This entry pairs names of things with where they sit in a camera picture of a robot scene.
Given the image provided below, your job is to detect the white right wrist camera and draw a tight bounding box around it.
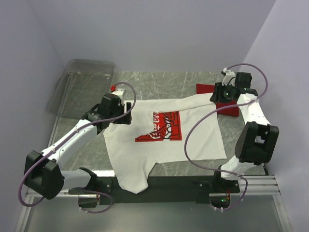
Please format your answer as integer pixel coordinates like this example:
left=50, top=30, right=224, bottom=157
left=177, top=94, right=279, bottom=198
left=222, top=68, right=236, bottom=86

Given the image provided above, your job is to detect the white t shirt red print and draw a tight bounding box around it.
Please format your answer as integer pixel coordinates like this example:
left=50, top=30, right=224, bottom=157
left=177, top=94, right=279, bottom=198
left=103, top=93, right=226, bottom=194

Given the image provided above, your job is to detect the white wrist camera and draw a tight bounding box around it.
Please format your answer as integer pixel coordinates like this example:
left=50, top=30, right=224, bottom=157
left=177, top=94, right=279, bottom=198
left=222, top=68, right=236, bottom=86
left=110, top=85, right=126, bottom=105

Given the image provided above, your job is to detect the clear plastic bin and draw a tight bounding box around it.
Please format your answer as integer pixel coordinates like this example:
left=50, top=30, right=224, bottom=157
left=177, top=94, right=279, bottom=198
left=46, top=59, right=115, bottom=119

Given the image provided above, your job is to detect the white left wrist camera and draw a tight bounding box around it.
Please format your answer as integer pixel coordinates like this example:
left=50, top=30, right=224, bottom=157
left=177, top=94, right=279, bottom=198
left=110, top=85, right=126, bottom=105

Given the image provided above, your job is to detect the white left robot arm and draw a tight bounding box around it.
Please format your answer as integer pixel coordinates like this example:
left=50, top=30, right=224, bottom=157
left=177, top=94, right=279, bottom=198
left=22, top=89, right=134, bottom=200

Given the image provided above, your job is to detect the folded red t shirt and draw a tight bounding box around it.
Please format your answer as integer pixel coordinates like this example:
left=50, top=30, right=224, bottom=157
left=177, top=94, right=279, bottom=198
left=196, top=84, right=239, bottom=117

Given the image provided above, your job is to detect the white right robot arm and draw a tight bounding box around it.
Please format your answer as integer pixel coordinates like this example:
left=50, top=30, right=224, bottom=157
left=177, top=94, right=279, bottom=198
left=210, top=69, right=279, bottom=192

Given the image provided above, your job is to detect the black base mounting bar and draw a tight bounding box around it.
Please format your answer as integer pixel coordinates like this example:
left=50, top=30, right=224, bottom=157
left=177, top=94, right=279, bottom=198
left=69, top=175, right=241, bottom=206

